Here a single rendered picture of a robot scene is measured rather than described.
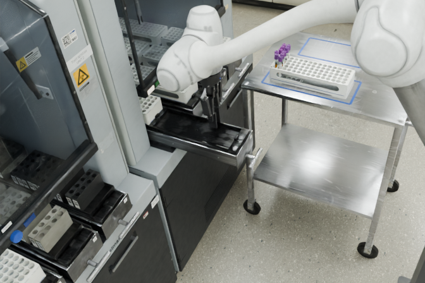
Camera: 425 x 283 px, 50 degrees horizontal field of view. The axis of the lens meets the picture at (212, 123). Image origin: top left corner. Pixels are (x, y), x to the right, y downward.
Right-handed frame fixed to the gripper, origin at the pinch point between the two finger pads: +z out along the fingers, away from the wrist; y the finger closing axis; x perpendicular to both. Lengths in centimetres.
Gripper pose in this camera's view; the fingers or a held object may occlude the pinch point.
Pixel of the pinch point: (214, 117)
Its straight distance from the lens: 156.9
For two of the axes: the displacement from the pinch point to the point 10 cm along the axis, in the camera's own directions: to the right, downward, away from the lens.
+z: 0.9, 7.4, 6.7
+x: 8.9, 2.4, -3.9
